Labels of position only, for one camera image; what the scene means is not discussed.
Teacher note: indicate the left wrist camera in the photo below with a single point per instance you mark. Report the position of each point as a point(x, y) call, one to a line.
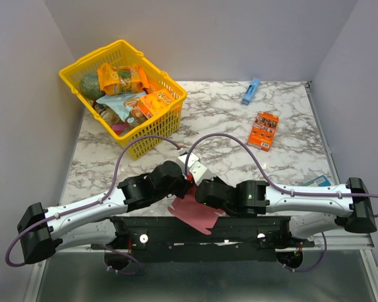
point(181, 161)

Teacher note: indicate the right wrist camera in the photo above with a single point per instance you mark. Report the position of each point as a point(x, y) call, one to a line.
point(200, 172)

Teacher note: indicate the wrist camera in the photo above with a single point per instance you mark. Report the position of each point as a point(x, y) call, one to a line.
point(181, 161)
point(200, 172)

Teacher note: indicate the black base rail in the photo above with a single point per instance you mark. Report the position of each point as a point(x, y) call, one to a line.
point(168, 239)

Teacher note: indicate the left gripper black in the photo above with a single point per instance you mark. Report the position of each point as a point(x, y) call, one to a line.
point(186, 185)

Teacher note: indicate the blue small box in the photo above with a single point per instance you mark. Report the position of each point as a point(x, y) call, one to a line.
point(251, 91)

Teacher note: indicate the orange product box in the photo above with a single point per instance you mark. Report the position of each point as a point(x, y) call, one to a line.
point(263, 131)

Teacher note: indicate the light blue snack bag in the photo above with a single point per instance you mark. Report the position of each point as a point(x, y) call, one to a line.
point(124, 105)

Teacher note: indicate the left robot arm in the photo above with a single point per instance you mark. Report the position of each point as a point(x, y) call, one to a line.
point(42, 231)

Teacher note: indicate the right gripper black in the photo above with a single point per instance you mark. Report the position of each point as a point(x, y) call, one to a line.
point(200, 192)

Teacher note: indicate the yellow plastic basket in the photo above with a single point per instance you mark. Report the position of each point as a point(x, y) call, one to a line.
point(118, 53)

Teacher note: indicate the orange cracker box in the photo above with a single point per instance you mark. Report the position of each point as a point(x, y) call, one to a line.
point(155, 103)

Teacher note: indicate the orange snack bag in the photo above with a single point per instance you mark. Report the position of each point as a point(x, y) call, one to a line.
point(121, 79)

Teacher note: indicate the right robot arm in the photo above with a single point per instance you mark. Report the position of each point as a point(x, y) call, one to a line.
point(321, 209)

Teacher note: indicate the teal card package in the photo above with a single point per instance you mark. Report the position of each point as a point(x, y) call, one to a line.
point(320, 181)

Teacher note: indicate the pink item in basket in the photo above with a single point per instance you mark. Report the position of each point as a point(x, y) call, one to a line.
point(120, 129)

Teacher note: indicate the green melon ball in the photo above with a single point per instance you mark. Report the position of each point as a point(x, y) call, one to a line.
point(90, 87)

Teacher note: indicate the pink paper box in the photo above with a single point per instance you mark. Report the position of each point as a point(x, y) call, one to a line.
point(198, 216)

